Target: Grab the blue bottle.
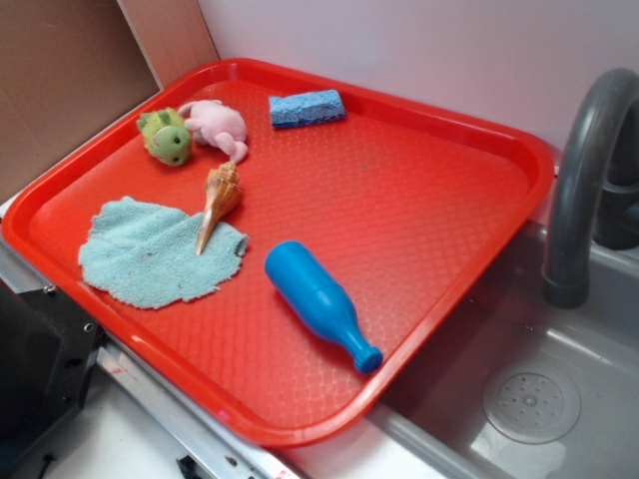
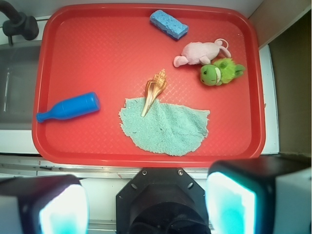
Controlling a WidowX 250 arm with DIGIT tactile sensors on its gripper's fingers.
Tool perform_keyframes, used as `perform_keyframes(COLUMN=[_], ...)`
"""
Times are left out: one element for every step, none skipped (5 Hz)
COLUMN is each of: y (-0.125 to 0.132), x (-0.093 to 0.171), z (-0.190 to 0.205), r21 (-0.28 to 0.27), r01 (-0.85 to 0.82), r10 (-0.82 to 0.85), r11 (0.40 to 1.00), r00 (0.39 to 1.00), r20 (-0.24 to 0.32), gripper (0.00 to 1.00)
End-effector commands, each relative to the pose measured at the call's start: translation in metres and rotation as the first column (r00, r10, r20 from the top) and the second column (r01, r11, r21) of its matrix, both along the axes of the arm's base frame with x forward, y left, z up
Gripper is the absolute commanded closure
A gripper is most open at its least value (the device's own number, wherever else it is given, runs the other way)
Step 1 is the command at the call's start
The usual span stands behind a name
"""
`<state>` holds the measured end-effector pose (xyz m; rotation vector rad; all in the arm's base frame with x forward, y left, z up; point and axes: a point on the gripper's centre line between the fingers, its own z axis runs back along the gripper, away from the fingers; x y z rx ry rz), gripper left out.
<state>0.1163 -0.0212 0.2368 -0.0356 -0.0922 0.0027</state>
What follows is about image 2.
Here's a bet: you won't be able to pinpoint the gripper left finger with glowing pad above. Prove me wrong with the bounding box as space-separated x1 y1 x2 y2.
0 175 89 234

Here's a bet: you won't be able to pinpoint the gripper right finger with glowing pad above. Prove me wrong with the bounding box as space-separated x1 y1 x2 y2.
205 156 312 234

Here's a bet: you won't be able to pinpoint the blue plastic bottle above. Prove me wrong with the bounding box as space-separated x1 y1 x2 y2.
36 92 100 123

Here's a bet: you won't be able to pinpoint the teal woven cloth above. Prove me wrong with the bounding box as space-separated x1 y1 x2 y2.
119 97 210 156

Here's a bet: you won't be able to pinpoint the green plush frog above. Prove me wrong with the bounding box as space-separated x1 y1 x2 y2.
200 58 246 86

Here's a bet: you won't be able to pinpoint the red plastic tray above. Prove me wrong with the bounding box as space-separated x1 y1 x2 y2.
32 3 265 168

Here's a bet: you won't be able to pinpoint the metal sink basin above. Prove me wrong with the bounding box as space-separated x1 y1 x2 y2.
0 41 41 130

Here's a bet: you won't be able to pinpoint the orange conch seashell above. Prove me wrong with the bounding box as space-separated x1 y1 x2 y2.
141 69 167 117

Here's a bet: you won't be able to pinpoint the pink plush toy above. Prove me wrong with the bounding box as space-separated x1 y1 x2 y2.
173 39 232 68

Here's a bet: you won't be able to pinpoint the black faucet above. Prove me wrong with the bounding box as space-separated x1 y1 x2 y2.
0 0 39 46

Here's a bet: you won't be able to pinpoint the blue sponge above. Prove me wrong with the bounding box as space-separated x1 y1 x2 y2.
150 10 189 40

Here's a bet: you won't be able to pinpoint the black octagonal mount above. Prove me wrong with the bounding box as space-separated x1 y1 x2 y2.
116 168 211 234

